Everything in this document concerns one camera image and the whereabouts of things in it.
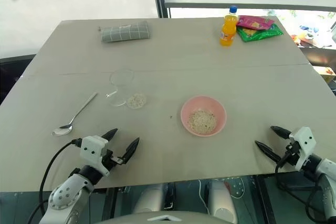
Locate dark cabinet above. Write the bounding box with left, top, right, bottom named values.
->
left=0, top=54, right=37, bottom=105

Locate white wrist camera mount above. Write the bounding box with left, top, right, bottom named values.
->
left=79, top=135, right=110, bottom=178
left=288, top=126, right=317, bottom=173

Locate clear plastic lid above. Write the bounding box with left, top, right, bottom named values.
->
left=106, top=89, right=127, bottom=108

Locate white cable under table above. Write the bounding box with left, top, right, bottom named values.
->
left=197, top=179, right=211, bottom=215

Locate silver robot leg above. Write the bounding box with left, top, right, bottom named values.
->
left=132, top=183, right=169, bottom=215
left=208, top=180, right=238, bottom=224

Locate grey checked pencil case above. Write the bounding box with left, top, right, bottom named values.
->
left=100, top=20, right=152, bottom=44

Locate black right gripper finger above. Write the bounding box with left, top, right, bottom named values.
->
left=270, top=125, right=292, bottom=139
left=254, top=140, right=282, bottom=164

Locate pink snack bag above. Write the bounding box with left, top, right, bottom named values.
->
left=236, top=15, right=275, bottom=31

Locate silver metal spoon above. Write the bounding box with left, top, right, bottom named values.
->
left=51, top=92, right=98, bottom=137

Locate green snack bag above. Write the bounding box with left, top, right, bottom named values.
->
left=237, top=23, right=285, bottom=43

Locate grey robot torso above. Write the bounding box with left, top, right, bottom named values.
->
left=96, top=209, right=237, bottom=224

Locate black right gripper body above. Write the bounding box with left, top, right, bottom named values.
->
left=281, top=141, right=301, bottom=167

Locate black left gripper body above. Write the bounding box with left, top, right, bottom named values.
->
left=101, top=147, right=124, bottom=170

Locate pink bowl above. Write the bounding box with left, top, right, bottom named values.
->
left=180, top=95, right=227, bottom=137

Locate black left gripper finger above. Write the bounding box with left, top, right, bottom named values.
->
left=101, top=128, right=119, bottom=142
left=121, top=137, right=141, bottom=165

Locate clear plastic cup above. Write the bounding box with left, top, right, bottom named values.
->
left=109, top=67, right=135, bottom=90

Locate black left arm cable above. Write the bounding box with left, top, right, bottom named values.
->
left=27, top=138, right=82, bottom=224

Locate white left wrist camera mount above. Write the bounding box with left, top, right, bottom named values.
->
left=79, top=135, right=110, bottom=178

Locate orange soda bottle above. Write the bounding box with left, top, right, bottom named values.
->
left=219, top=5, right=240, bottom=47

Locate yellow cardboard box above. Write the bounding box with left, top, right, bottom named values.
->
left=313, top=66, right=336, bottom=84

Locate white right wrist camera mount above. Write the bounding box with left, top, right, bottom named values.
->
left=288, top=126, right=317, bottom=173

